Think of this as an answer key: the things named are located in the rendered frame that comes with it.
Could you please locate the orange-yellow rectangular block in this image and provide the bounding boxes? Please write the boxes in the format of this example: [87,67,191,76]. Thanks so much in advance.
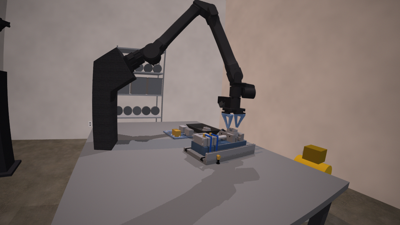
[172,129,181,137]

